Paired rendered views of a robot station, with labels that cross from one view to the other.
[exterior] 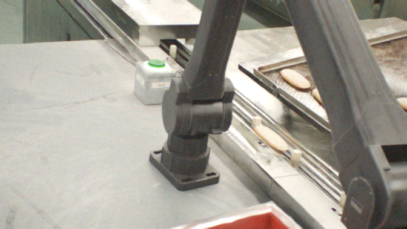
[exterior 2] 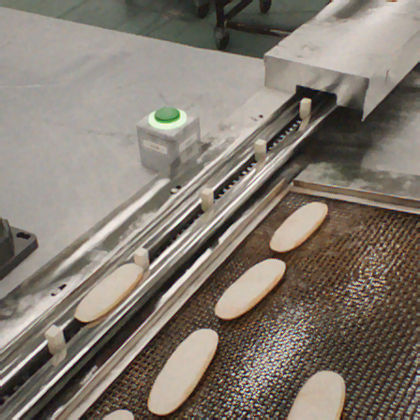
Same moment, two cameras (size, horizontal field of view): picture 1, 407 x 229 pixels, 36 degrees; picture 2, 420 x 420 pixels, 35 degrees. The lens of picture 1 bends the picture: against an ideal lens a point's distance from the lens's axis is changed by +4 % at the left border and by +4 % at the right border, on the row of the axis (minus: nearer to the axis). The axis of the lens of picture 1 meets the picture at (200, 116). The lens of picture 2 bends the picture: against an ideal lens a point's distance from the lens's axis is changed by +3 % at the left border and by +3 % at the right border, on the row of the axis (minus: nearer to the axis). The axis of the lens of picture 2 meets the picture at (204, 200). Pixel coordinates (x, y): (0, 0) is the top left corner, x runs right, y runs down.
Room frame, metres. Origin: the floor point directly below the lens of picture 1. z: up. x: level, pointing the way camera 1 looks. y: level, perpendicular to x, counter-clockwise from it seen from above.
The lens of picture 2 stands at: (0.97, -0.67, 1.38)
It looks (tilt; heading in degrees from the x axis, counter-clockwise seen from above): 37 degrees down; 66
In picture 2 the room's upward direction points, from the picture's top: 3 degrees counter-clockwise
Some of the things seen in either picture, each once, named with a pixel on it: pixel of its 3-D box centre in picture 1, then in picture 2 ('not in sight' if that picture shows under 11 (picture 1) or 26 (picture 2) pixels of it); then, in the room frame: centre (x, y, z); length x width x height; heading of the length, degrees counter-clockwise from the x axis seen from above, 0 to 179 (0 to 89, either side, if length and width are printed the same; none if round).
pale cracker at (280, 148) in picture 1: (271, 136); (110, 289); (1.08, -0.14, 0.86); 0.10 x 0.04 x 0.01; 30
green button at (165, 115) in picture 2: (156, 65); (167, 117); (1.26, 0.11, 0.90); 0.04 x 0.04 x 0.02
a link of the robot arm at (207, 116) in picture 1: (198, 117); not in sight; (0.94, 0.00, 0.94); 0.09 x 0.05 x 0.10; 23
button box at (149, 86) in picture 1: (155, 89); (172, 150); (1.26, 0.11, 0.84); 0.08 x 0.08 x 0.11; 30
